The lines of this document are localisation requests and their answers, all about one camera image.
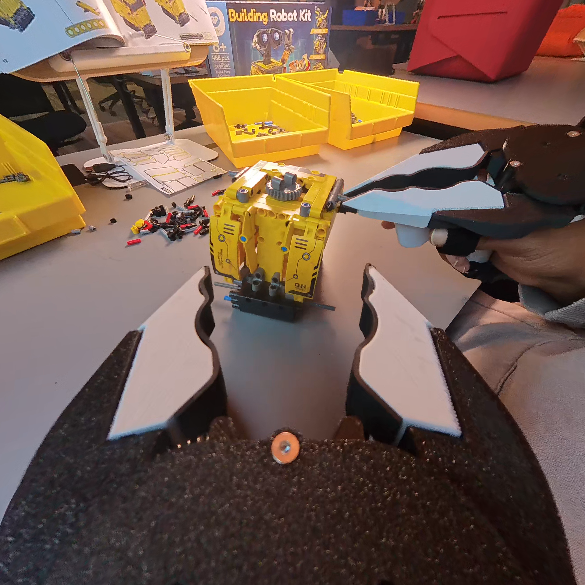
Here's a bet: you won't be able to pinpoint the grey desk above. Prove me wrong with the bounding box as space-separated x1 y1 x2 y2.
0 123 483 503

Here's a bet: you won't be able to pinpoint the person's right forearm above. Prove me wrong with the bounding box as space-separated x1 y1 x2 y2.
518 282 585 331

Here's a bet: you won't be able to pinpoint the yellow storage bin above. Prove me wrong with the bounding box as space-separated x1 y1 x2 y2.
188 73 332 169
275 69 420 151
0 114 87 261

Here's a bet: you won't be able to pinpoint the white sticker sheet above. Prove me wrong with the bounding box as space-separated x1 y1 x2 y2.
110 145 228 194

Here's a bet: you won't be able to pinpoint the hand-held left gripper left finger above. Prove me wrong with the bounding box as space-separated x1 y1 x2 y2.
107 266 228 453

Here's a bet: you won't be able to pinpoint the pile of black red pins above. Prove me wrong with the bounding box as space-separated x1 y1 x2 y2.
142 194 212 242

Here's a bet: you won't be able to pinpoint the person's right hand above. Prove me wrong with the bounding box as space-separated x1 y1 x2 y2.
429 218 585 303

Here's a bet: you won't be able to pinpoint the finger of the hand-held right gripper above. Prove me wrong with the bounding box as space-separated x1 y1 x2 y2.
345 179 517 229
343 143 488 199

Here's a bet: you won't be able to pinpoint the scattered blue grey brick pins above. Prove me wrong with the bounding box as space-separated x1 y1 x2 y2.
231 120 289 138

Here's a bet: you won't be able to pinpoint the orange upholstered block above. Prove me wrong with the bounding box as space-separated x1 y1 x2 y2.
536 4 585 59

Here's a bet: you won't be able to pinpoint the printed toy packaging box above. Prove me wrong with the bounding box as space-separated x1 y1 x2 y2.
206 0 331 76

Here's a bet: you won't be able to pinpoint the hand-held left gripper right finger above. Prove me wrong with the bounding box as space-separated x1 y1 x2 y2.
346 263 462 447

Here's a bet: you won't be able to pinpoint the white lamp base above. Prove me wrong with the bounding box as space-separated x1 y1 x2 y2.
101 138 219 189

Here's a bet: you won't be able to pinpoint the yellow building brick model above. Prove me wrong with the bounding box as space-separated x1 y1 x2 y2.
208 160 349 324

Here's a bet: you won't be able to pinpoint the red bag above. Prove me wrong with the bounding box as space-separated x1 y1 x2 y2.
406 0 566 83

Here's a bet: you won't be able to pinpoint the wooden book stand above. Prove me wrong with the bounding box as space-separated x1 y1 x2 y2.
9 42 209 84

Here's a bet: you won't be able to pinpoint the black office chair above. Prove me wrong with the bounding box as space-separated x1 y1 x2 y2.
0 75 87 156

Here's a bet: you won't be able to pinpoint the grey table with dark edge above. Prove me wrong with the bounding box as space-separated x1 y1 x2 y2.
393 55 585 139

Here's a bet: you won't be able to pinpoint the black usb cable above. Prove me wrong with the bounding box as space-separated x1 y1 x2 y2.
82 161 133 186

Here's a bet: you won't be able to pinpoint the open instruction booklet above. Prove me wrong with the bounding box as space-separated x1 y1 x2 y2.
0 0 212 75

